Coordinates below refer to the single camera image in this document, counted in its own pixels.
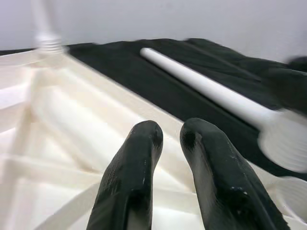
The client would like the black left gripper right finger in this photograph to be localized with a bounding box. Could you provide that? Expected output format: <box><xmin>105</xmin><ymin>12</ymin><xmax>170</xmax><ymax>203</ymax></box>
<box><xmin>179</xmin><ymin>117</ymin><xmax>291</xmax><ymax>230</ymax></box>

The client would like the white plastic table top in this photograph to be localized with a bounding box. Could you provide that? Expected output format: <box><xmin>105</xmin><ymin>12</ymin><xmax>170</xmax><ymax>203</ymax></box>
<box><xmin>0</xmin><ymin>46</ymin><xmax>307</xmax><ymax>230</ymax></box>

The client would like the black tablecloth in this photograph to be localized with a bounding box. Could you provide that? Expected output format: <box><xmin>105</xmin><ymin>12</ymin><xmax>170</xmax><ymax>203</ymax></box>
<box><xmin>0</xmin><ymin>38</ymin><xmax>307</xmax><ymax>179</ymax></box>

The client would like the white plastic table leg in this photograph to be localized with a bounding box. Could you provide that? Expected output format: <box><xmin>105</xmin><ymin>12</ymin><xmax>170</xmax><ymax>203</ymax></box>
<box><xmin>32</xmin><ymin>0</ymin><xmax>64</xmax><ymax>55</ymax></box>
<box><xmin>140</xmin><ymin>47</ymin><xmax>307</xmax><ymax>173</ymax></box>

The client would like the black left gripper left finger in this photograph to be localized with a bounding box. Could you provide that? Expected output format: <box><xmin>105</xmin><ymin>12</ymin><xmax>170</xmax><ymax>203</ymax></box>
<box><xmin>87</xmin><ymin>120</ymin><xmax>164</xmax><ymax>230</ymax></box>

